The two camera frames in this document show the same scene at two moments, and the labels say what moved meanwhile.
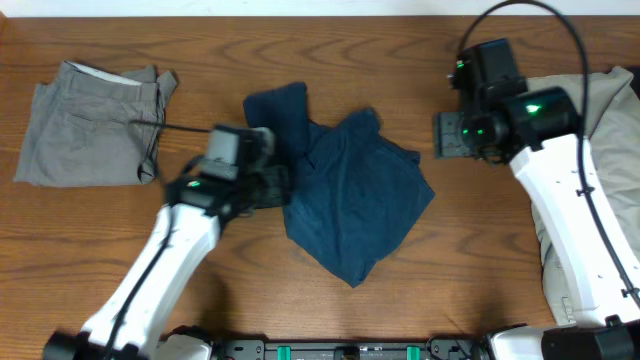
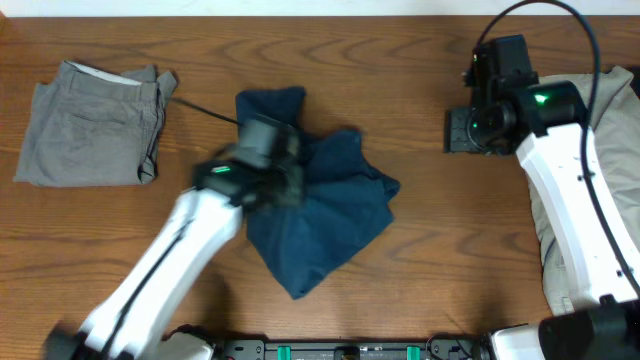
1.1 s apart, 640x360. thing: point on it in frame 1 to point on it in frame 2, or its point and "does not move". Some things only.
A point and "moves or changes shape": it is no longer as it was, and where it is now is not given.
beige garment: (612, 131) does not move
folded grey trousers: (94, 128) does not move
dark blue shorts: (356, 191) moves or changes shape
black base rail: (437, 348) does not move
